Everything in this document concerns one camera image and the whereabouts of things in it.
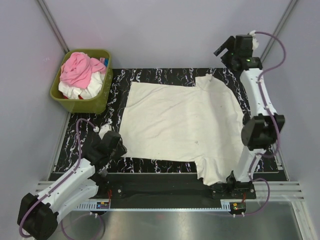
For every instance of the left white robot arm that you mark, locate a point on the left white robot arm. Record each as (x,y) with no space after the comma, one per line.
(40,214)

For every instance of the white t shirt in bin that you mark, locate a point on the white t shirt in bin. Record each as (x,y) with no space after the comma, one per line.
(92,90)

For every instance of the pink t shirt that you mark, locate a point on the pink t shirt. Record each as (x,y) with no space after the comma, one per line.
(78,69)

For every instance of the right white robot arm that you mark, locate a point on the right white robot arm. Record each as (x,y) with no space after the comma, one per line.
(265,124)

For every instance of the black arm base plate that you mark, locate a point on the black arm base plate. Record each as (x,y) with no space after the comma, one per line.
(127,185)

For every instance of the cream white t shirt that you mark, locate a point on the cream white t shirt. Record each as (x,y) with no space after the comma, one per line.
(200,124)

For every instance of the olive green plastic bin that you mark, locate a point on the olive green plastic bin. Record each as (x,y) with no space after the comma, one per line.
(94,105)

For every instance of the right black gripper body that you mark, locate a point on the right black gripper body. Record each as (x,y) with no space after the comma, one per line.
(227,58)

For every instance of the blue item in bin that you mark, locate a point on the blue item in bin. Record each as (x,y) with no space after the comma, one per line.
(104,61)

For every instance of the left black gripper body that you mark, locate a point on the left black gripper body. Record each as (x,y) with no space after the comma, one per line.
(120,151)

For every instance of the black marbled table mat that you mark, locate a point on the black marbled table mat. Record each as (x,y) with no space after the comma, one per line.
(117,99)

